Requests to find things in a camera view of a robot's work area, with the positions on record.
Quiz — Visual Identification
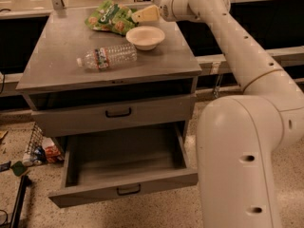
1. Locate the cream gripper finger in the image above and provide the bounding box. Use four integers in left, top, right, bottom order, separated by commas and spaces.
131, 5, 161, 23

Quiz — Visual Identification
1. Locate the wire basket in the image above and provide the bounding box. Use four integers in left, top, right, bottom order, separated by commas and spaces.
25, 124, 44, 155

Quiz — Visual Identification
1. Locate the orange snack package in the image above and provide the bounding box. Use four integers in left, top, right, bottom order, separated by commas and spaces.
42, 138, 64, 162

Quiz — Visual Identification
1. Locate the grey middle drawer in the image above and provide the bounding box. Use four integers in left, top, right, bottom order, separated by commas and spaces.
32, 94, 196, 137

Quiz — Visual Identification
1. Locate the white can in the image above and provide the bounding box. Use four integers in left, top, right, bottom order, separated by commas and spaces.
22, 153, 33, 167

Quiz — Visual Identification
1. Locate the white paper bowl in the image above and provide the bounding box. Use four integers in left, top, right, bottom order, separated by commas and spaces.
125, 26, 165, 51

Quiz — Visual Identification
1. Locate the blue can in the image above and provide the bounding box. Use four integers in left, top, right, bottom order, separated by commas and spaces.
33, 146, 47, 165

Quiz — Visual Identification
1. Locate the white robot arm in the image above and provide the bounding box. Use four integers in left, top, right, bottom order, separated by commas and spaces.
158, 0, 304, 228

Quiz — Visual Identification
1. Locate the grey open bottom drawer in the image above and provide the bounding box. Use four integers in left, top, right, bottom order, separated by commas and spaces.
48, 123, 198, 208

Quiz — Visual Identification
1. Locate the black stand leg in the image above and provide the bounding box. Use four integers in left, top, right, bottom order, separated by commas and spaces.
9, 175, 31, 228

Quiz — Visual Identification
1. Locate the green sponge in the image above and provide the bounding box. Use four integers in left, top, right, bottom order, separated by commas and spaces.
10, 161, 29, 177

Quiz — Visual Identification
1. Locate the metal wall rail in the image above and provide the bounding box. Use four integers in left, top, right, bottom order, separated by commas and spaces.
197, 46, 304, 76

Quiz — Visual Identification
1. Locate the grey drawer cabinet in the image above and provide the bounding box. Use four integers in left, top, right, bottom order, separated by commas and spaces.
16, 8, 201, 137

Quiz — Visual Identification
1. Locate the clear plastic water bottle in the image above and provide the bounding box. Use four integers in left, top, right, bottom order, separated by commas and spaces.
77, 43, 137, 70

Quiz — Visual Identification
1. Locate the green rice chip bag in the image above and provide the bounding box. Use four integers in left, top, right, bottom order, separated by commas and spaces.
85, 0, 138, 36

